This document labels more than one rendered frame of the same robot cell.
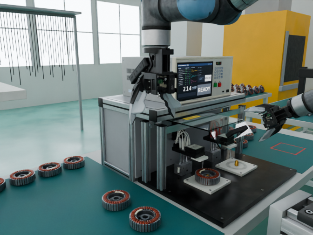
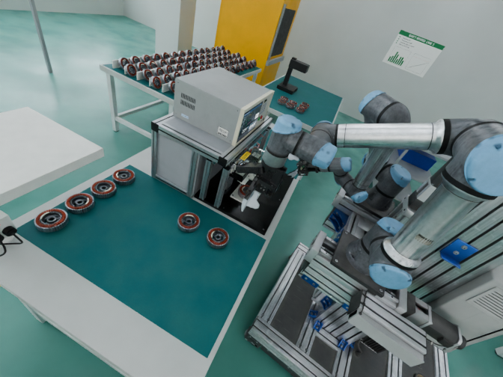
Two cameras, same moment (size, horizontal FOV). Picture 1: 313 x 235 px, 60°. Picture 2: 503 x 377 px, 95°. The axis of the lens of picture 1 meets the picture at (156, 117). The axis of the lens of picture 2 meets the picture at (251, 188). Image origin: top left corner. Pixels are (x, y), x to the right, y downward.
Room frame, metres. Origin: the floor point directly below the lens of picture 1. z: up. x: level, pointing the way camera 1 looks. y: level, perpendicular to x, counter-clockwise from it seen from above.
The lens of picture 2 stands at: (0.23, 0.42, 1.75)
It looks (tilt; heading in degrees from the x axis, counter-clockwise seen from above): 40 degrees down; 323
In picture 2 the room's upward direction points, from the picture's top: 21 degrees clockwise
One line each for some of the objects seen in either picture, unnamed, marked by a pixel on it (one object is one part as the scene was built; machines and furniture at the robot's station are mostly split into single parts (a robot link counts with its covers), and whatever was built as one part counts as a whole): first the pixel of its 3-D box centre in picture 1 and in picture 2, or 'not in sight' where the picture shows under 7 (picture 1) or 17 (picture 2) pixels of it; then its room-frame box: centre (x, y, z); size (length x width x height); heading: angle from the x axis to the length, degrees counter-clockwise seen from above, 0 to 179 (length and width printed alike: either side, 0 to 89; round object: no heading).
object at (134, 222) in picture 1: (145, 218); (217, 238); (0.85, 0.04, 0.77); 0.11 x 0.11 x 0.04
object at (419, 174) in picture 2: not in sight; (407, 164); (1.63, -3.08, 0.51); 1.01 x 0.60 x 1.01; 133
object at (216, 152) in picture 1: (213, 154); not in sight; (1.39, -0.31, 0.80); 0.08 x 0.05 x 0.06; 133
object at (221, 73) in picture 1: (177, 76); (226, 102); (1.45, -0.11, 1.22); 0.44 x 0.39 x 0.20; 133
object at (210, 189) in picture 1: (207, 181); (245, 194); (1.12, -0.23, 0.78); 0.15 x 0.15 x 0.01; 43
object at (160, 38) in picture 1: (157, 39); (275, 156); (0.73, 0.00, 1.37); 0.08 x 0.08 x 0.05
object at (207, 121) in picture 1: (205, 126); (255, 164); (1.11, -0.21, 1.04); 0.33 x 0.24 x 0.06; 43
